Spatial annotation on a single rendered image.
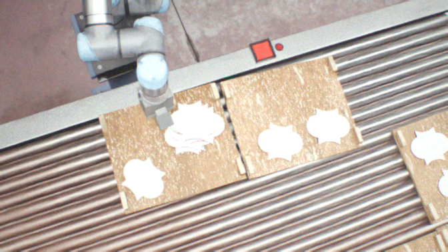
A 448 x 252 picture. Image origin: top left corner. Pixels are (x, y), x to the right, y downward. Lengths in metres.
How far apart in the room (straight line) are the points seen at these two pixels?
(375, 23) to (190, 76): 0.73
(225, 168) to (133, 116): 0.36
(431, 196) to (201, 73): 0.90
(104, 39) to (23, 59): 1.71
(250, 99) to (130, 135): 0.42
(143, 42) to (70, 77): 1.61
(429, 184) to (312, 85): 0.53
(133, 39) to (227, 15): 1.71
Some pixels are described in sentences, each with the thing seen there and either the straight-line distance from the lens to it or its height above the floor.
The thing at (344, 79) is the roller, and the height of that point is 0.92.
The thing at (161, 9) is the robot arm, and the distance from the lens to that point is 1.77.
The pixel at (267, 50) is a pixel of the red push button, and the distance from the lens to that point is 1.94.
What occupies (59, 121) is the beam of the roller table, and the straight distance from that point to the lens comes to 1.89.
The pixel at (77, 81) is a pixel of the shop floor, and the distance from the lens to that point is 2.93.
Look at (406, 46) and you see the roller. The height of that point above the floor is 0.92.
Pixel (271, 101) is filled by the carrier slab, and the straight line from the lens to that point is 1.86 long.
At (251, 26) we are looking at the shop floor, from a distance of 3.02.
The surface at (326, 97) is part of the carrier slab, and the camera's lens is 1.90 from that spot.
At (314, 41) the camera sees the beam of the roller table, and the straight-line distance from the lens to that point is 2.00.
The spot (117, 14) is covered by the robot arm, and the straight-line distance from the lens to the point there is 1.79.
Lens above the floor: 2.67
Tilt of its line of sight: 73 degrees down
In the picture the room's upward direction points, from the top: 11 degrees clockwise
